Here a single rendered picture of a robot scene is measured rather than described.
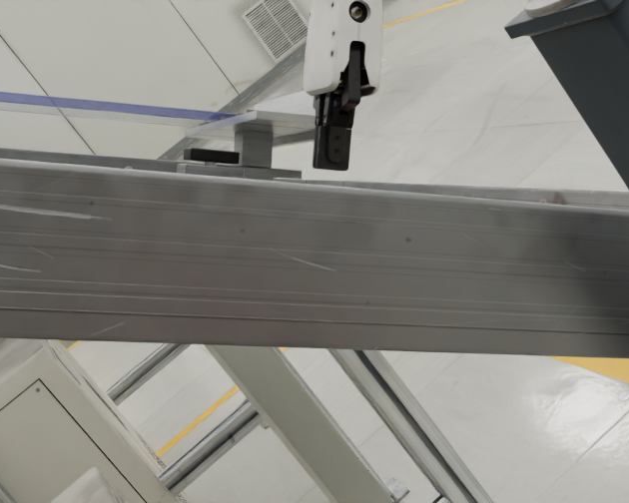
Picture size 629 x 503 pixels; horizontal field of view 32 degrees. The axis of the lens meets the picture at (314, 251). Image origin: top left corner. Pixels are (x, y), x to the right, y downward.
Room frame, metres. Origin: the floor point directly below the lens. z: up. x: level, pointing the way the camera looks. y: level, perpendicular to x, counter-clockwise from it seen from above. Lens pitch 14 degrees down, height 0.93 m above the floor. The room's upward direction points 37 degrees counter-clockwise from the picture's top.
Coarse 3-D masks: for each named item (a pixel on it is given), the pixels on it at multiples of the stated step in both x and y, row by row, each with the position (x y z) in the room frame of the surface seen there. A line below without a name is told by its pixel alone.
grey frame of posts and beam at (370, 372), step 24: (336, 360) 1.13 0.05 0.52; (360, 360) 1.11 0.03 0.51; (384, 360) 1.11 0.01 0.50; (360, 384) 1.10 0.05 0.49; (384, 384) 1.11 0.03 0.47; (384, 408) 1.10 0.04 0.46; (408, 408) 1.10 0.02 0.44; (408, 432) 1.10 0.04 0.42; (432, 432) 1.10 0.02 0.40; (432, 456) 1.10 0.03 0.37; (456, 456) 1.11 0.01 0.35; (432, 480) 1.11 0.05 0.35; (456, 480) 1.11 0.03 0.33
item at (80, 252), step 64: (0, 192) 0.38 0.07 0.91; (64, 192) 0.38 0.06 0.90; (128, 192) 0.39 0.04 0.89; (192, 192) 0.39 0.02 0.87; (256, 192) 0.39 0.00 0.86; (320, 192) 0.40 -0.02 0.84; (384, 192) 0.40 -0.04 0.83; (0, 256) 0.38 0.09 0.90; (64, 256) 0.38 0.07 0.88; (128, 256) 0.38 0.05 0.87; (192, 256) 0.39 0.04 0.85; (256, 256) 0.39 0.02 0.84; (320, 256) 0.39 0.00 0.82; (384, 256) 0.40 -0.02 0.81; (448, 256) 0.40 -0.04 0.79; (512, 256) 0.41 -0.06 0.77; (576, 256) 0.41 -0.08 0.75; (0, 320) 0.37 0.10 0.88; (64, 320) 0.38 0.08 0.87; (128, 320) 0.38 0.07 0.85; (192, 320) 0.38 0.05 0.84; (256, 320) 0.39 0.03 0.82; (320, 320) 0.39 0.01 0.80; (384, 320) 0.39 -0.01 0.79; (448, 320) 0.40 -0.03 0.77; (512, 320) 0.40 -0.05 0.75; (576, 320) 0.41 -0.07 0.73
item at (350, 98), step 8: (352, 48) 0.99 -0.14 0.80; (352, 56) 0.99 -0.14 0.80; (352, 64) 0.99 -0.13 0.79; (344, 72) 0.99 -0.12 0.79; (352, 72) 0.98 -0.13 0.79; (344, 80) 0.99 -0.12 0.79; (352, 80) 0.98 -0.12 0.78; (344, 88) 0.99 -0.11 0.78; (352, 88) 0.98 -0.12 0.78; (344, 96) 0.98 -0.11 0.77; (352, 96) 0.97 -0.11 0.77; (344, 104) 0.98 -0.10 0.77; (352, 104) 0.98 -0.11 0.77
